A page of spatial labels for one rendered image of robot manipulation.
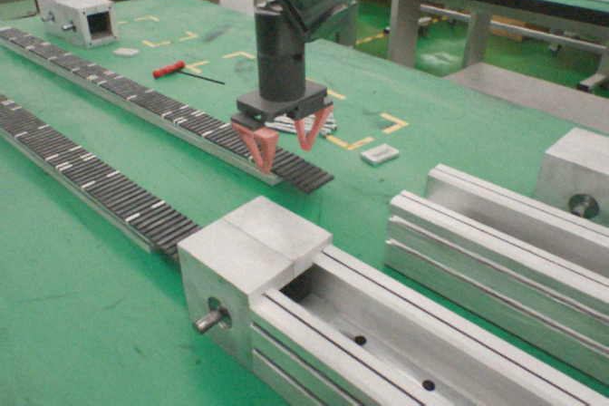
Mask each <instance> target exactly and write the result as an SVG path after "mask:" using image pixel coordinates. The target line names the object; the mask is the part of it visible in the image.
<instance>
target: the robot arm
mask: <svg viewBox="0 0 609 406"><path fill-rule="evenodd" d="M355 6H356V3H355V1H354V0H267V2H265V3H263V4H260V5H256V7H254V23H255V36H256V50H257V64H258V78H259V89H256V90H254V91H251V92H249V93H246V94H243V95H240V96H238V97H236V100H237V109H238V110H239V111H238V112H236V113H233V115H230V125H232V127H233V129H234V130H235V132H236V133H237V135H238V136H239V138H240V139H241V140H242V142H243V143H244V144H246V146H247V148H248V149H249V151H250V153H251V156H252V158H253V160H254V162H255V164H256V165H257V168H258V169H259V170H260V172H262V173H264V174H266V175H268V174H269V170H270V168H272V164H273V160H274V156H275V152H276V145H277V141H278V137H279V132H277V131H275V130H270V129H268V127H267V126H266V122H268V123H275V119H276V118H279V117H281V116H283V114H286V118H288V119H290V120H293V122H294V126H295V133H297V136H298V139H299V143H300V146H301V149H302V150H305V151H310V150H311V148H312V147H313V145H314V141H315V139H316V137H317V135H318V133H319V131H320V130H321V129H322V128H323V126H324V124H325V122H326V121H327V119H328V117H329V116H330V113H331V112H332V110H333V108H334V99H333V98H330V97H328V86H327V85H324V84H321V83H318V82H313V81H310V80H306V79H305V43H311V42H314V41H316V40H319V39H321V38H325V37H326V36H329V35H331V34H337V33H339V32H341V31H342V30H343V29H344V28H345V27H346V25H348V23H349V20H351V14H352V9H353V8H354V7H355ZM312 114H314V116H315V120H314V124H313V126H312V129H311V131H310V134H308V136H307V139H306V138H305V127H304V119H305V118H307V117H310V116H312ZM258 116H260V117H261V120H260V119H257V118H256V117H258ZM253 136H255V137H256V142H259V143H261V145H262V149H263V160H262V158H261V155H260V152H259V150H258V149H257V147H256V143H255V140H254V137H253Z"/></svg>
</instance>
